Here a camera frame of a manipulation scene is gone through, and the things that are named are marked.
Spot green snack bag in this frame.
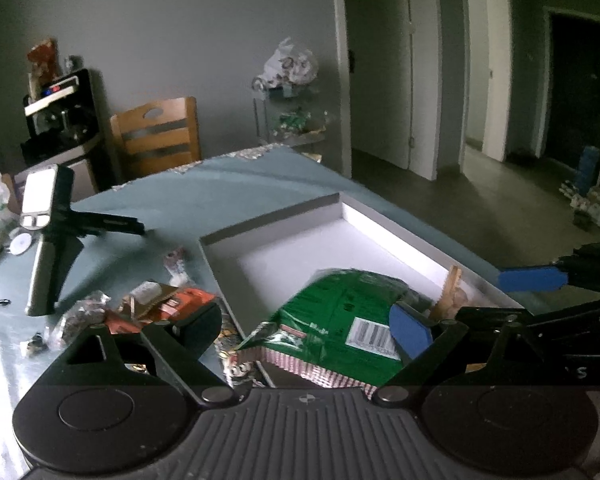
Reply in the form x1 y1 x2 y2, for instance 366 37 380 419
235 269 434 396

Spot tan cracker packet in box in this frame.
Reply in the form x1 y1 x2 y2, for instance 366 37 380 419
429 266 469 321

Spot items on hallway floor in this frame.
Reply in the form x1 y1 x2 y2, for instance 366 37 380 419
559 146 600 231

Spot clear bag of nuts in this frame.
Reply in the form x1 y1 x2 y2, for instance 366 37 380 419
44 290 110 351

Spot small clear candy wrapper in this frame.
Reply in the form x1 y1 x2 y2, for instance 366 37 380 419
20 332 48 359

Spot brown snack packet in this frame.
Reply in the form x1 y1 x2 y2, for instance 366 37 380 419
119 281 178 320

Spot orange red snack packet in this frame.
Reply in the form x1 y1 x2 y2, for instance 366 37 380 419
104 287 216 334

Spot patterned snack tube packet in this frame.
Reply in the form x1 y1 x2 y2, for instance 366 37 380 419
214 306 254 389

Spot white cardboard box tray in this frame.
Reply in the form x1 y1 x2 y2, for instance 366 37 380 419
198 192 527 388

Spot black tripod phone stand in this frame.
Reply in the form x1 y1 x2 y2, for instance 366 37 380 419
20 164 145 316

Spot wooden chair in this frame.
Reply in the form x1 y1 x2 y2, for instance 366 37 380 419
110 96 202 180

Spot black coffee machine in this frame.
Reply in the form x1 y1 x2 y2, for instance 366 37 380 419
20 68 99 167

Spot white door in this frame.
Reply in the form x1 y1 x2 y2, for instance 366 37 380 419
344 0 441 180

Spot white plastic bag on rack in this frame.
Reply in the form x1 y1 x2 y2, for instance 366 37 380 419
259 37 318 89

